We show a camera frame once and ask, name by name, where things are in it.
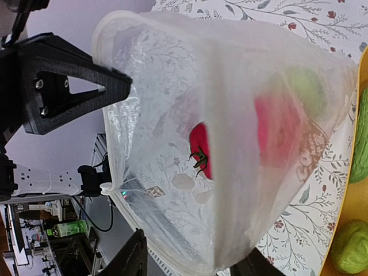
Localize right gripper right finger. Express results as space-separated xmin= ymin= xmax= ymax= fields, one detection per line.
xmin=231 ymin=248 xmax=284 ymax=276

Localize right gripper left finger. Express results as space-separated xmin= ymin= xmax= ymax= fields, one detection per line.
xmin=91 ymin=228 xmax=148 ymax=276

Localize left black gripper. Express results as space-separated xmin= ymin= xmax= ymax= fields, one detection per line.
xmin=0 ymin=0 xmax=133 ymax=144

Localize red toy apple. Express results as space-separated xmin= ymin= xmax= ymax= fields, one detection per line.
xmin=255 ymin=94 xmax=305 ymax=168

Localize clear zip top bag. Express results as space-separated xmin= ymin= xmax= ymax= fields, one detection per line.
xmin=92 ymin=10 xmax=357 ymax=270

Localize green toy lime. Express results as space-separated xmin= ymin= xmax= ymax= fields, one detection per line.
xmin=287 ymin=67 xmax=327 ymax=120

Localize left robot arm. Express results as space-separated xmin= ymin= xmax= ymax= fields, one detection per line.
xmin=1 ymin=1 xmax=132 ymax=202

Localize floral tablecloth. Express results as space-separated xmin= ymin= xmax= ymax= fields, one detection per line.
xmin=91 ymin=0 xmax=368 ymax=276

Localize green drink bottle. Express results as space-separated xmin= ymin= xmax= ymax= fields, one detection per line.
xmin=47 ymin=220 xmax=87 ymax=237

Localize small green toy vegetable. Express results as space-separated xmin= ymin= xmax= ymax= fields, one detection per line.
xmin=330 ymin=220 xmax=367 ymax=274

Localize yellow plastic basket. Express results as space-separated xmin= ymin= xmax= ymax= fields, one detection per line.
xmin=319 ymin=49 xmax=367 ymax=275

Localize green toy bitter gourd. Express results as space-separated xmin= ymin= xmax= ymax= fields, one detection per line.
xmin=349 ymin=88 xmax=367 ymax=183

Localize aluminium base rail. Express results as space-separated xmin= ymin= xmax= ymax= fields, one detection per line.
xmin=89 ymin=132 xmax=231 ymax=276

